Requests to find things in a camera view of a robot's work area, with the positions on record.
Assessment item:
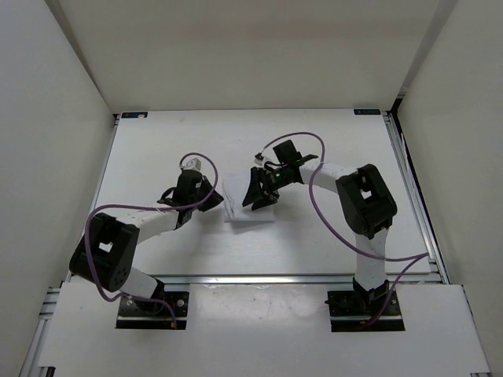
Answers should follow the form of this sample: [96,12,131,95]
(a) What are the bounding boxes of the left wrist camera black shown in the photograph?
[157,158,211,207]

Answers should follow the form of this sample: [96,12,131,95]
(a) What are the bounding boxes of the blue label sticker left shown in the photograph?
[121,112,149,119]

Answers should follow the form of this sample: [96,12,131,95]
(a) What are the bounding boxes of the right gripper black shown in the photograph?
[243,165,292,210]

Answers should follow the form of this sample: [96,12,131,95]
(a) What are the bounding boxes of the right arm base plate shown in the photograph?
[325,291,405,333]

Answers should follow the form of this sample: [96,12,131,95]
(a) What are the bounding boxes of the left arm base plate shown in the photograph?
[116,291,189,331]

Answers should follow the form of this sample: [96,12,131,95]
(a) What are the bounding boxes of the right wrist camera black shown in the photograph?
[255,140,318,168]

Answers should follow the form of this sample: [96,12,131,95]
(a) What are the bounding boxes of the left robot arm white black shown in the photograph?
[69,174,224,316]

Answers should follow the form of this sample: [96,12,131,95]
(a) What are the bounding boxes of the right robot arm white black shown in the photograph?
[242,159,398,314]

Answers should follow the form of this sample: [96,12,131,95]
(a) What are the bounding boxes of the blue label sticker right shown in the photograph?
[354,108,381,115]

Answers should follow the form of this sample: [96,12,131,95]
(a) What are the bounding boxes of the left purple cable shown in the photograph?
[84,152,221,329]

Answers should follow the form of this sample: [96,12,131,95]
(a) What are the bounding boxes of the white front cover panel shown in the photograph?
[39,283,490,376]

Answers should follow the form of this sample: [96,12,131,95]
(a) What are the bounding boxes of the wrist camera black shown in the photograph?
[157,158,211,207]
[255,140,318,168]

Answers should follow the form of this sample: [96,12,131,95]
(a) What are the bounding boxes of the aluminium frame rail front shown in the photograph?
[156,274,449,286]

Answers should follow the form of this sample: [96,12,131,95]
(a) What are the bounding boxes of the blue label sticker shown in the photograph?
[121,112,149,119]
[354,108,381,115]

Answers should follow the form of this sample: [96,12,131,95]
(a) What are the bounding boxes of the white skirt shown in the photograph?
[222,172,276,224]

